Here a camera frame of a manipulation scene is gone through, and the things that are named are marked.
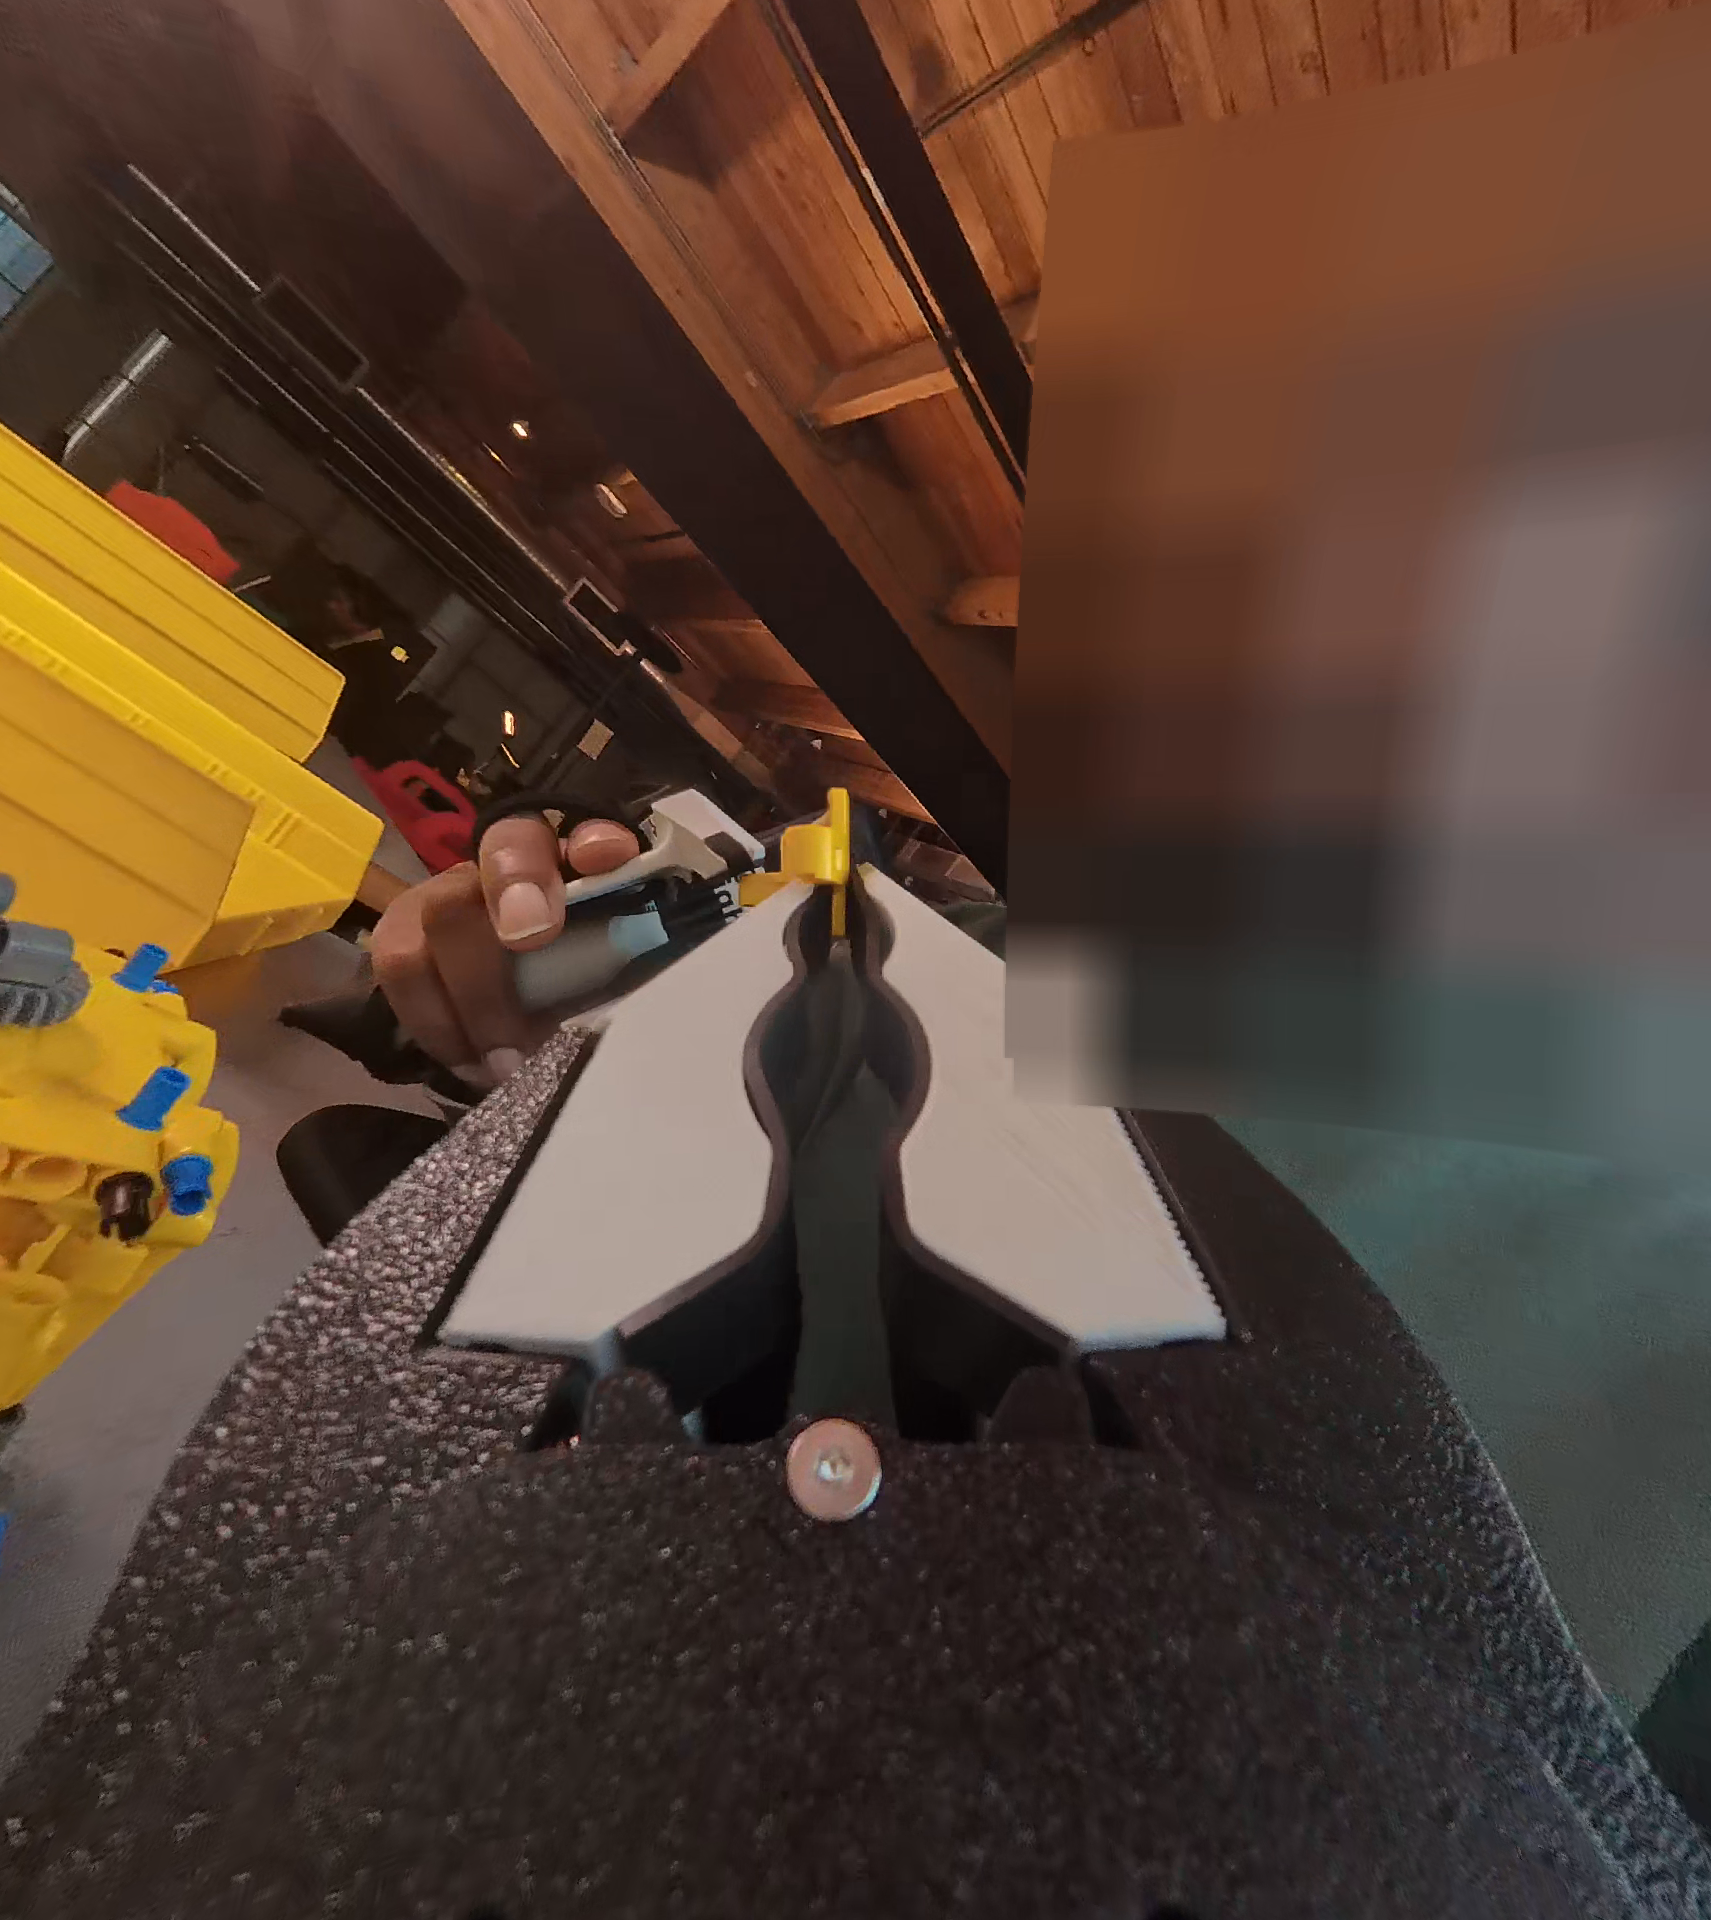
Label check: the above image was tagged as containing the yellow lego panel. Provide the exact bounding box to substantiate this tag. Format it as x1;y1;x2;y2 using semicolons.
739;785;857;943

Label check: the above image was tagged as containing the red plastic container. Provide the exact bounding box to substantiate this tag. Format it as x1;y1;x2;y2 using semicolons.
102;480;242;583
350;756;478;875

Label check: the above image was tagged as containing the yellow lego robot model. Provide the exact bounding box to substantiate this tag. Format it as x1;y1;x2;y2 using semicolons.
0;853;246;1502

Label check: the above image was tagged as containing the person's right forearm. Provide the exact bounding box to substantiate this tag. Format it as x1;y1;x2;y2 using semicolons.
274;989;482;1249

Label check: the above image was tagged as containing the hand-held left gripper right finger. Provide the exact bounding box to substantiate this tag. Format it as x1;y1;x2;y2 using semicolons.
851;866;1231;1355

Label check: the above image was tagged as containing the person's right hand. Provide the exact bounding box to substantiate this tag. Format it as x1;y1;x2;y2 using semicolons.
368;813;648;1103

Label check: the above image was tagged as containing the green printed sweatshirt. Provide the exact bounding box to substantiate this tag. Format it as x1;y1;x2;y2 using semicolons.
791;959;1711;1920

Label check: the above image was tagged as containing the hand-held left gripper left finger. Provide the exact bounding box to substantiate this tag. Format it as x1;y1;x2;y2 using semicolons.
436;887;829;1370

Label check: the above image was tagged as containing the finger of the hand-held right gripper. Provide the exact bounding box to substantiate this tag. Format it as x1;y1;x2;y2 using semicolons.
562;793;767;905

